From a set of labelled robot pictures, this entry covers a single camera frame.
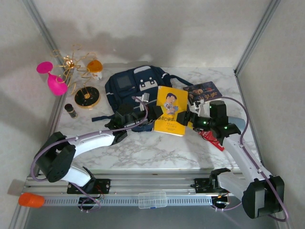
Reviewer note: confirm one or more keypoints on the yellow cartoon cover book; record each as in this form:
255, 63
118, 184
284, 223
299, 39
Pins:
170, 112

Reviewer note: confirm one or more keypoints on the clear plastic organizer box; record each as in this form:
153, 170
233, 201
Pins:
152, 200

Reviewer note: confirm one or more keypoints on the grey-blue pencil case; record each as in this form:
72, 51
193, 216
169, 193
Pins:
239, 122

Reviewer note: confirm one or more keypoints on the small dark bottle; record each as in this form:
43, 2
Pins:
70, 111

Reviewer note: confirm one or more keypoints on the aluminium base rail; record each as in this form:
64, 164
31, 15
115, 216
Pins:
152, 183

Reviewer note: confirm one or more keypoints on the circuit board with LED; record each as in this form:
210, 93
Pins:
221, 201
89, 202

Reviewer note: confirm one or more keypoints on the orange plastic cup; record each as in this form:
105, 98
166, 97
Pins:
31, 200

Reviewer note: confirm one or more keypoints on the pink goblet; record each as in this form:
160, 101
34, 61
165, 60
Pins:
57, 84

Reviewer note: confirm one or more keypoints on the red stationery packet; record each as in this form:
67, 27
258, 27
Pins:
210, 138

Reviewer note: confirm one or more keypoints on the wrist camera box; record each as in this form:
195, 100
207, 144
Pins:
143, 98
199, 106

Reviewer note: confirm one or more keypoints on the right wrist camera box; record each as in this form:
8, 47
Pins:
199, 106

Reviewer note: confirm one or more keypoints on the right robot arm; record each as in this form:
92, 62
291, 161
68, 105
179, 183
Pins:
238, 157

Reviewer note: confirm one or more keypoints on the orange goblet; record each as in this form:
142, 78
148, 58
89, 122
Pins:
94, 66

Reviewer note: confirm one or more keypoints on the navy blue backpack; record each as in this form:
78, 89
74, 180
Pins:
124, 88

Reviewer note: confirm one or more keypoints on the aluminium frame post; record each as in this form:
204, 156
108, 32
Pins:
259, 31
43, 28

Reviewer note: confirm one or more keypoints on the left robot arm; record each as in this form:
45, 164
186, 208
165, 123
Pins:
90, 143

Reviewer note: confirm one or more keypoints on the dark portrait cover book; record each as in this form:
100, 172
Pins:
207, 91

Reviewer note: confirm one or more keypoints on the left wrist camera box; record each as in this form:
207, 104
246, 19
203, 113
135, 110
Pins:
143, 98

